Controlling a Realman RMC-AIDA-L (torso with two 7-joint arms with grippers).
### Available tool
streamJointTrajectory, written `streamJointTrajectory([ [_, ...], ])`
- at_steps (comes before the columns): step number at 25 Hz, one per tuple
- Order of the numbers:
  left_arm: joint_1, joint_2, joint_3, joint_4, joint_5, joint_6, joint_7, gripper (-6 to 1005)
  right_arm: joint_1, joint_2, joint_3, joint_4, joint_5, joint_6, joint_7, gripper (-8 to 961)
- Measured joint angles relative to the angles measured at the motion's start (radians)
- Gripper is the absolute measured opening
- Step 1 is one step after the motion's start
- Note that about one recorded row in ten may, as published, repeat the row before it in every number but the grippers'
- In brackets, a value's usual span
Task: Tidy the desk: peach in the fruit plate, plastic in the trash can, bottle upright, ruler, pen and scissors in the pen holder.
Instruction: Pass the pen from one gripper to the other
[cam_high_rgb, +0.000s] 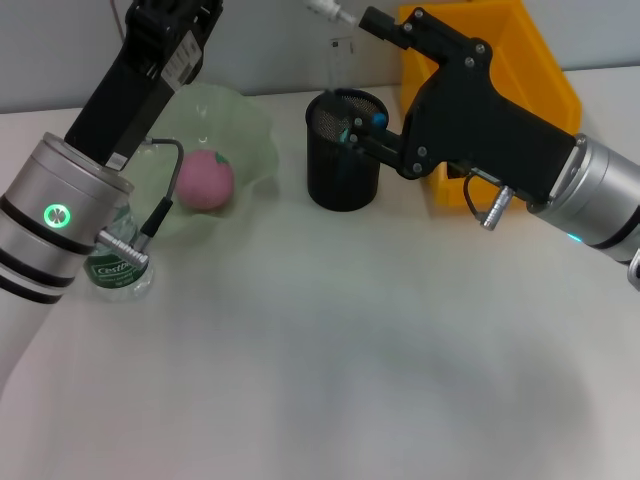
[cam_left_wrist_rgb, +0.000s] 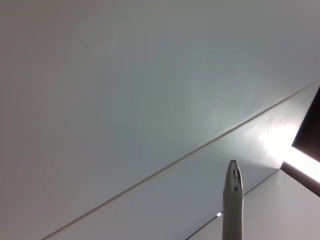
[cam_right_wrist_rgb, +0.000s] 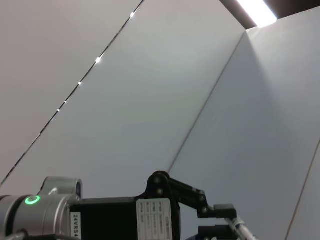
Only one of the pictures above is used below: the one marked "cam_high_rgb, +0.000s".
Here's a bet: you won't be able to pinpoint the left gripper silver connector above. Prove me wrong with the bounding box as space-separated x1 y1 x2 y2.
96 228 151 266

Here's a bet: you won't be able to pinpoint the pale green wavy fruit bowl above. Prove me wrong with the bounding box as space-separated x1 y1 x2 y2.
117 82 280 246

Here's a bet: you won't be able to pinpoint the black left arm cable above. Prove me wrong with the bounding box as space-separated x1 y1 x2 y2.
137 137 187 251

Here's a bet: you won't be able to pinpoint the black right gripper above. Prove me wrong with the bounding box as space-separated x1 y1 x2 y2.
347 5 586 204

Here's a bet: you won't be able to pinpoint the blue teal scissors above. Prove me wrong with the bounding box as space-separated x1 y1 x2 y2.
339 113 389 146

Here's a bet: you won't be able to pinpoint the right gripper silver connector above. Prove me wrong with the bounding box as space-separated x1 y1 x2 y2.
479 184 515 232

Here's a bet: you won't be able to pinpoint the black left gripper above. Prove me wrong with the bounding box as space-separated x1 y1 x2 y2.
64 0 224 174

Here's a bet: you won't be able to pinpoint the pink toy peach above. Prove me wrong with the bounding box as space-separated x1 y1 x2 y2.
175 148 236 211

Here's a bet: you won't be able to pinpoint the black mesh pen holder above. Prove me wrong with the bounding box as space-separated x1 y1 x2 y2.
304 88 391 213

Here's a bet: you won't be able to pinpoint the clear green-label water bottle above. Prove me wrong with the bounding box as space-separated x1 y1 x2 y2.
82 197 156 304

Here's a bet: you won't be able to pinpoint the yellow plastic bin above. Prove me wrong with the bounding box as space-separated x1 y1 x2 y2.
398 0 584 209

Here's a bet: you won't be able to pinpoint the clear plastic ruler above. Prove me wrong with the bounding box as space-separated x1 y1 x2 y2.
327 35 357 95

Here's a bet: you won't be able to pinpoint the gripper silver connector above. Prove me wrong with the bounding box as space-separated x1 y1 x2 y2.
479 184 515 232
96 228 151 266

